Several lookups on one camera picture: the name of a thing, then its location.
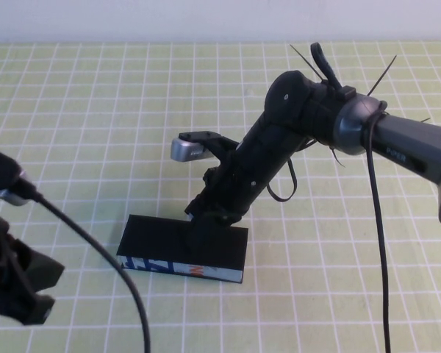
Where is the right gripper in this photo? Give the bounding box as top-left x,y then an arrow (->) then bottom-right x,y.
184,146 -> 276,264

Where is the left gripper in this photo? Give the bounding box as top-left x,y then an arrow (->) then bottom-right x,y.
0,213 -> 65,326

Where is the black glasses case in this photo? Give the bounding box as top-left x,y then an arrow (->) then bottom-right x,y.
116,214 -> 249,286

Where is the black zip tie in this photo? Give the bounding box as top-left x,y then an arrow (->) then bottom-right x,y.
330,145 -> 348,170
367,54 -> 398,97
289,43 -> 323,80

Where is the green grid tablecloth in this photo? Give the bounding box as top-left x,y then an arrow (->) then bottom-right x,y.
0,40 -> 441,353

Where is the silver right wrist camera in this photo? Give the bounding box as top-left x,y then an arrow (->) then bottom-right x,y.
170,138 -> 216,163

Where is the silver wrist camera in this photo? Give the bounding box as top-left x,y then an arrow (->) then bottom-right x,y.
0,171 -> 36,207
170,138 -> 216,163

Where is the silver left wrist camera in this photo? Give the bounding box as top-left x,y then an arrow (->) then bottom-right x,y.
0,171 -> 36,207

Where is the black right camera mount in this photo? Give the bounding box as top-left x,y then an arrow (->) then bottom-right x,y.
179,131 -> 240,174

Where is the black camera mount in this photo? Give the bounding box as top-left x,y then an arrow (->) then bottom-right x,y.
179,131 -> 240,174
0,144 -> 24,193

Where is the thin black cable loop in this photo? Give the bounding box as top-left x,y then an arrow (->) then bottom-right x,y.
266,157 -> 299,203

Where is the thick black left camera cable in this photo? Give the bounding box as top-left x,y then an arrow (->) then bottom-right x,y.
18,176 -> 151,353

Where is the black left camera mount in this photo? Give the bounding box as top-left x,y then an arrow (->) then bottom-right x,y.
0,144 -> 24,193

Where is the long black right arm cable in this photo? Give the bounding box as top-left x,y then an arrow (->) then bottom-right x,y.
359,99 -> 392,353

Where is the thick black cable loop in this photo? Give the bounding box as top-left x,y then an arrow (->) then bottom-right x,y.
310,42 -> 356,100

